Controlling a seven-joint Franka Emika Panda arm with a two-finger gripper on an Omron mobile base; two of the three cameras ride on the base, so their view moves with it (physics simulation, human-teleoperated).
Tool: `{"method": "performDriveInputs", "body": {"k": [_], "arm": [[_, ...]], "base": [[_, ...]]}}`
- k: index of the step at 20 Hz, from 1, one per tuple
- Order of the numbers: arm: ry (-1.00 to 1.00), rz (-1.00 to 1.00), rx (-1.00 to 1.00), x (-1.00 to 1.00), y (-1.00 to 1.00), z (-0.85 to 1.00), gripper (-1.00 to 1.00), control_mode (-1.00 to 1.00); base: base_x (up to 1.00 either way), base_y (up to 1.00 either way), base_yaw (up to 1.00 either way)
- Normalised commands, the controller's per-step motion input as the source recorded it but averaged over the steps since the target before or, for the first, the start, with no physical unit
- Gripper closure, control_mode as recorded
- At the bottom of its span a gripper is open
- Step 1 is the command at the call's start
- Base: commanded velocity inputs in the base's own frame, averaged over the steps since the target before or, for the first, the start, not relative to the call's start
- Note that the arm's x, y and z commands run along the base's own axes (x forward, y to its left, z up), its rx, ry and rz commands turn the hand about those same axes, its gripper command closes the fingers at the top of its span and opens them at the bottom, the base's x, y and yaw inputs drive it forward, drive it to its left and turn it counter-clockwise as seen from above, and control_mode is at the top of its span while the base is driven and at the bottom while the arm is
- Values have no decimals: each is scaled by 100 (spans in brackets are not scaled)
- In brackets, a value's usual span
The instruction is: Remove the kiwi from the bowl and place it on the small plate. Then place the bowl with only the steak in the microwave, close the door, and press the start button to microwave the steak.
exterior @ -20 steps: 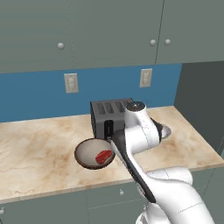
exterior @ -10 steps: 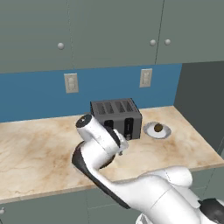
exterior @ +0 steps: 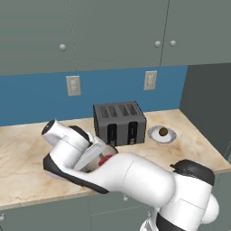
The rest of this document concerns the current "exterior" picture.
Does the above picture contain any grey-green base cupboard door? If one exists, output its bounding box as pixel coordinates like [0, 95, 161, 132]
[0, 196, 92, 231]

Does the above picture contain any dark grey tall side panel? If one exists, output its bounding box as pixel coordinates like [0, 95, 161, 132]
[179, 62, 231, 162]

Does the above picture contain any brown kiwi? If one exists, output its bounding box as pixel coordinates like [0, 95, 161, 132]
[159, 127, 170, 137]

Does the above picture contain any dark grey four-slot toaster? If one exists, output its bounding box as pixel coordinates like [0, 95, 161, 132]
[92, 100, 148, 148]

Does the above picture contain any grey-green wall cupboard door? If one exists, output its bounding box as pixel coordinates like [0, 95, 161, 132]
[69, 0, 171, 72]
[0, 0, 78, 77]
[160, 0, 231, 68]

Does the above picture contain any red steak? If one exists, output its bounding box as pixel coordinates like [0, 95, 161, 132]
[97, 154, 114, 167]

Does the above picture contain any small white plate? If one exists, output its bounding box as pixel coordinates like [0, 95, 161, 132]
[147, 125, 178, 144]

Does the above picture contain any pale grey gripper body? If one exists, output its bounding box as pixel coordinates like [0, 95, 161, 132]
[73, 138, 106, 172]

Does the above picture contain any grey-green drawer front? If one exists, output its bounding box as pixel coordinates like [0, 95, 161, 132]
[88, 192, 155, 217]

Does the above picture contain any beige wall socket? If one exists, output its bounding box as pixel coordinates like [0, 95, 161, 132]
[143, 70, 158, 91]
[65, 75, 82, 97]

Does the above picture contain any grey bowl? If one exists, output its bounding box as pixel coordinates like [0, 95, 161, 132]
[81, 144, 120, 174]

